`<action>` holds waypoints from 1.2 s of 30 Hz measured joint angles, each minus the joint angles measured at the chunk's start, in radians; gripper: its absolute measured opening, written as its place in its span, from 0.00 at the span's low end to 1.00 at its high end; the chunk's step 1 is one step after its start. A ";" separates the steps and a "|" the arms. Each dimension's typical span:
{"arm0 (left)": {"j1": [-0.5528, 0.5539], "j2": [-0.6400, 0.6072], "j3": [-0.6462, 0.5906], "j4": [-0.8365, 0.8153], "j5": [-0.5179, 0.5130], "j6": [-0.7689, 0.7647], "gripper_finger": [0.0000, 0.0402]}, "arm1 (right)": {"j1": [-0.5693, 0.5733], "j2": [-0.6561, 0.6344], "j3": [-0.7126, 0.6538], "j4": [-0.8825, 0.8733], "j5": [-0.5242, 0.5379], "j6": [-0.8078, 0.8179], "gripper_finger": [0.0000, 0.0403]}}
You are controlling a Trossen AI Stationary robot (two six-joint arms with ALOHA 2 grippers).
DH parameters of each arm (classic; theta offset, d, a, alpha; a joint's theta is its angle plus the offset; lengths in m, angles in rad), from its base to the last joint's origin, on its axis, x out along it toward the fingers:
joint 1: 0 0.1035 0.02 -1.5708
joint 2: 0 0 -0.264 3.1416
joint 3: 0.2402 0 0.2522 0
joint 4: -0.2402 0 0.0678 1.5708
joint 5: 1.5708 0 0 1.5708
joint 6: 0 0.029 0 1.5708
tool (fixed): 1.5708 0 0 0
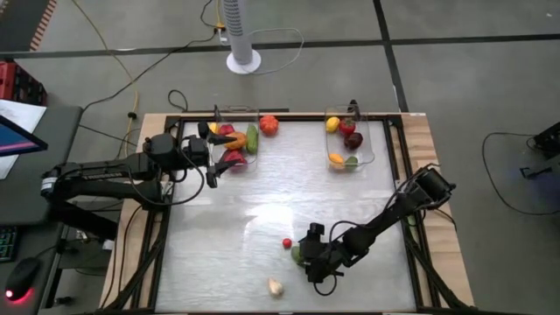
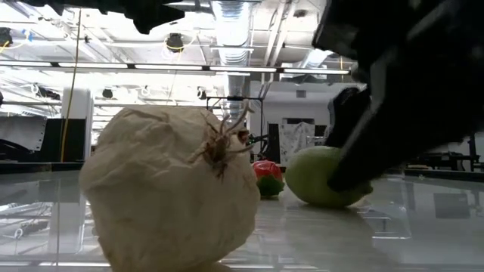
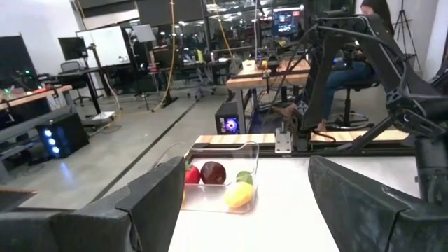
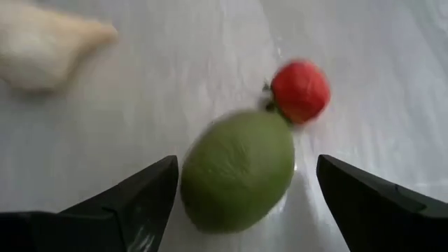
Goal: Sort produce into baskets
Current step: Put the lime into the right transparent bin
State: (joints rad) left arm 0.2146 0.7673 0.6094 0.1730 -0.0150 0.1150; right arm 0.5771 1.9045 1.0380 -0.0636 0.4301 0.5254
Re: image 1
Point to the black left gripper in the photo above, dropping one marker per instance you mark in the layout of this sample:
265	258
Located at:
199	151

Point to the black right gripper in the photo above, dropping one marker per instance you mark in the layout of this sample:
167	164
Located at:
326	258

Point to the green avocado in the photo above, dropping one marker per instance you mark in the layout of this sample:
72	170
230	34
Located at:
296	255

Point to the yellow lemon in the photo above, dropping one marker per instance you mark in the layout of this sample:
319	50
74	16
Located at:
332	124
213	128

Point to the clear plastic bin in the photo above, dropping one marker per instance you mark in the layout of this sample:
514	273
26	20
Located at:
365	131
251	162

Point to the green cucumber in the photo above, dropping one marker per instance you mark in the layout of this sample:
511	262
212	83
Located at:
252	140

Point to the white garlic bulb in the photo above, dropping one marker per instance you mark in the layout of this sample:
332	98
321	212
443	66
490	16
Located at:
275	288

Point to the orange red pumpkin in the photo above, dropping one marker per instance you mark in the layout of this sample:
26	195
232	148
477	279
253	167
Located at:
268	125

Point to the yellow orange mango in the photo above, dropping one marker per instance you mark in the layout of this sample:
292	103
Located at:
336	160

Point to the green lime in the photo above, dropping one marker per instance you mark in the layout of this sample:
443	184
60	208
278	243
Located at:
351	163

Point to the dark red apple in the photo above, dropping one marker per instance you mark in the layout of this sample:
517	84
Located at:
353	141

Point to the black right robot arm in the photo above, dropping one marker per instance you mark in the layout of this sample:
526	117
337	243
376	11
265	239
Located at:
394	210

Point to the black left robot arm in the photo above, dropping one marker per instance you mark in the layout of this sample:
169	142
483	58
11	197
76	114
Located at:
109	175

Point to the white tower fan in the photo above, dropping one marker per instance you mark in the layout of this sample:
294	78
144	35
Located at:
238	26

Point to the dark grey desk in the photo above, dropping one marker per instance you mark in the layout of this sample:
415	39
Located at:
57	131

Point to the white paper sheet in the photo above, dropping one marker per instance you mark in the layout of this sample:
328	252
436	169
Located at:
22	114

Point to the blue screen monitor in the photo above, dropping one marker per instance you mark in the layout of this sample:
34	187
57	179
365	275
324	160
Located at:
17	140

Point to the red crate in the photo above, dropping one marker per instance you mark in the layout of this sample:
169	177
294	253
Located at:
9	81

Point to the backlit keyboard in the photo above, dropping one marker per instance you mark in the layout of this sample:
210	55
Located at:
6	245

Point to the black computer mouse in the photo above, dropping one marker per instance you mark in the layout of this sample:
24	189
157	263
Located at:
22	275

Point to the dark striped-edge mat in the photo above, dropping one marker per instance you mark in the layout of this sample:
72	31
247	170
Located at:
17	22

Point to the black equipment box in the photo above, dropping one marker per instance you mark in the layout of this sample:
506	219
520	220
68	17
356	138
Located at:
549	140

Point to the black clamp mount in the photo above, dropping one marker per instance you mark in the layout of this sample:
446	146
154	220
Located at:
353	107
216	114

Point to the black metal table frame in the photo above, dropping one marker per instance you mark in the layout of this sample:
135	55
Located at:
306	117

